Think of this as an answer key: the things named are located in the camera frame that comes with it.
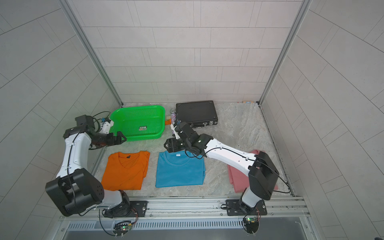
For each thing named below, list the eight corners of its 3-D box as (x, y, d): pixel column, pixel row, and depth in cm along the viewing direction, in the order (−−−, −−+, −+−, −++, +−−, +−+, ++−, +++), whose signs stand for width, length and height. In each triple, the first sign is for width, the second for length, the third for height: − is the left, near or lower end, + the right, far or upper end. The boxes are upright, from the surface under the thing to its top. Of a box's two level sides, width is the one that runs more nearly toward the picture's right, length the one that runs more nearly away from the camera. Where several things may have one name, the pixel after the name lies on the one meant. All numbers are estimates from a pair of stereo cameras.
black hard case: (174, 128, 102) (173, 124, 99) (177, 104, 117) (176, 100, 113) (217, 128, 103) (218, 124, 99) (215, 105, 117) (215, 100, 113)
